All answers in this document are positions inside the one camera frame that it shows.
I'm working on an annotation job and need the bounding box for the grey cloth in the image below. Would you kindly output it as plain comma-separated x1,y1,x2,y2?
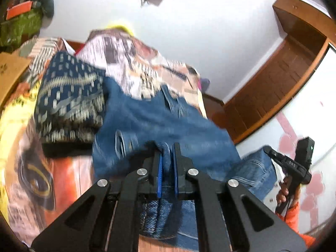
30,0,55,19

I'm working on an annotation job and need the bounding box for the person's right hand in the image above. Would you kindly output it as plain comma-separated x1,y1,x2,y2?
277,176,301,210

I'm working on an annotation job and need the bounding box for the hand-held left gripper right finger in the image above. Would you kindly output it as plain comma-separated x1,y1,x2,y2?
172,142,307,252

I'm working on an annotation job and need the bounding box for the dark patterned folded cloth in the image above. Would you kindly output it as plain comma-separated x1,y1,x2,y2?
34,51,107,144

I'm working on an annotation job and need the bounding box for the green patterned bag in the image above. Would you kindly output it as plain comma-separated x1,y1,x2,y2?
0,12,43,47

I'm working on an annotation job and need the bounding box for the striped cloth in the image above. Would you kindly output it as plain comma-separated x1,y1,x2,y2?
19,37,64,80

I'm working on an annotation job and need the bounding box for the person's right forearm orange sleeve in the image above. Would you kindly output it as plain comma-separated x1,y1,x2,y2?
277,202,317,248

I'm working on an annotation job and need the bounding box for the orange box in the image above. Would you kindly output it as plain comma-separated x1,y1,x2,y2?
7,1,33,20

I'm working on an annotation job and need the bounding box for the wooden folding table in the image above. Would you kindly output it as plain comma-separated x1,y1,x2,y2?
0,52,32,107

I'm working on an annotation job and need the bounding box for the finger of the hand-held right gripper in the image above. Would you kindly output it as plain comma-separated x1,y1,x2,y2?
263,145,298,173

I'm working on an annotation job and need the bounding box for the yellow cushion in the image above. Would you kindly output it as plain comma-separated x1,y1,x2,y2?
106,18,136,37

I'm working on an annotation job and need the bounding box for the printed bed blanket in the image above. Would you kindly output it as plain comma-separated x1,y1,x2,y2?
0,29,209,247

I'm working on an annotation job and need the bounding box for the yellow blanket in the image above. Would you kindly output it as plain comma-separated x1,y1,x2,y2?
0,84,40,168

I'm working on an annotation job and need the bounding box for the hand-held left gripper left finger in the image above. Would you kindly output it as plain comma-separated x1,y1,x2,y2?
31,142,163,252

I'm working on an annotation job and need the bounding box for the wooden overhead wardrobe cabinet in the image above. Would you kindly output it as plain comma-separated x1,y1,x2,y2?
272,0,332,41

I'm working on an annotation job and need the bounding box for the brown wooden door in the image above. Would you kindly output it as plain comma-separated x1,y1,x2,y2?
223,35,330,144

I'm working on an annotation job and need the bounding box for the blue denim jacket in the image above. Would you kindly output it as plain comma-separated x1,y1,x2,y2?
92,77,279,251

